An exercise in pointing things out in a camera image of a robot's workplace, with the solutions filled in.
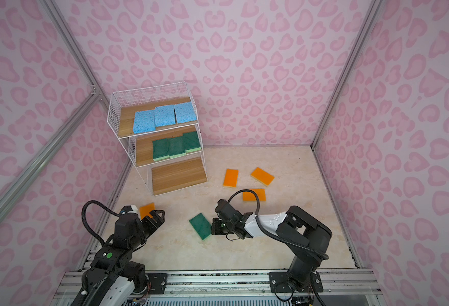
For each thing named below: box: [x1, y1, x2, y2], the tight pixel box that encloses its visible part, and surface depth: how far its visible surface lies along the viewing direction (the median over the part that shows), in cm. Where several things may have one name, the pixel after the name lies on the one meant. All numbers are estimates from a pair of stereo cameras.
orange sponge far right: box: [250, 167, 276, 187], surface depth 109 cm
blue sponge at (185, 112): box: [173, 101, 198, 124], surface depth 76 cm
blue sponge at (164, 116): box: [154, 105, 176, 128], surface depth 75 cm
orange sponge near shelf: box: [223, 168, 239, 189], surface depth 107 cm
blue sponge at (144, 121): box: [132, 109, 156, 134], surface depth 72 cm
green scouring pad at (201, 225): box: [188, 212, 213, 241], surface depth 88 cm
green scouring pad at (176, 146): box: [168, 135, 186, 159], surface depth 87 cm
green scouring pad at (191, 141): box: [182, 130, 202, 153], surface depth 88 cm
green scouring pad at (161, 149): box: [151, 138, 171, 162], surface depth 86 cm
